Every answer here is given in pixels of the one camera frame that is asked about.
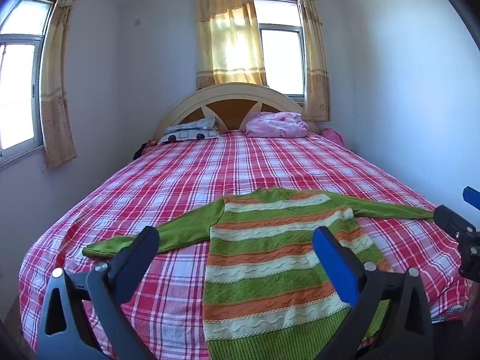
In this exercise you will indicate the side window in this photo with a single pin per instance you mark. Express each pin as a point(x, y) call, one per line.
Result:
point(18, 82)

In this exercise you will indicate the narrow yellow curtain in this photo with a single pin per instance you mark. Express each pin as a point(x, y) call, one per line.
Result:
point(315, 63)

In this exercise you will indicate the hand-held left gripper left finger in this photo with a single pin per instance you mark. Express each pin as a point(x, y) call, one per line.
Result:
point(144, 242)

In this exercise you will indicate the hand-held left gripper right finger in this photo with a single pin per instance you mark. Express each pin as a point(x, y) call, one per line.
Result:
point(333, 266)

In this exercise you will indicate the pink folded quilt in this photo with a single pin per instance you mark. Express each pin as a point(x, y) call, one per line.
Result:
point(277, 124)

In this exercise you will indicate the window behind headboard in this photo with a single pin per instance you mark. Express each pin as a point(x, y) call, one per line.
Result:
point(281, 60)

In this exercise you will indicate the green orange striped knit sweater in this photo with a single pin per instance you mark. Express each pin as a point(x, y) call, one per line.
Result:
point(262, 262)

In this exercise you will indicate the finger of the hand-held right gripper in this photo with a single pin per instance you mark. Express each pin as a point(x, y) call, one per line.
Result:
point(471, 197)
point(452, 220)

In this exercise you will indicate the grey patterned pillow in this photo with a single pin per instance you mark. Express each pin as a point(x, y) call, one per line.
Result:
point(187, 132)

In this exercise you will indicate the wide yellow curtain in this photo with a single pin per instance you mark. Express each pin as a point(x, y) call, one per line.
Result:
point(228, 37)

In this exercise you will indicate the cream arched wooden headboard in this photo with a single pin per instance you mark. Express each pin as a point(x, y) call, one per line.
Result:
point(232, 92)

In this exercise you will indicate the bed with red plaid sheet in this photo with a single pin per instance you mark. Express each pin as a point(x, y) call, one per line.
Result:
point(262, 165)

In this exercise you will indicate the pink cloth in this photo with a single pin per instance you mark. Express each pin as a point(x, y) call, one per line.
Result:
point(333, 135)

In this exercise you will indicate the person's right hand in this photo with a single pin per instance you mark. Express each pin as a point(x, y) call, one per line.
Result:
point(473, 302)

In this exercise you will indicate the dark cloth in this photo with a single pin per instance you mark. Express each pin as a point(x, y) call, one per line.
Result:
point(142, 150)

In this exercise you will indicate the yellow side window curtain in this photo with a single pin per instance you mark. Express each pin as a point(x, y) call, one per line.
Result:
point(56, 101)

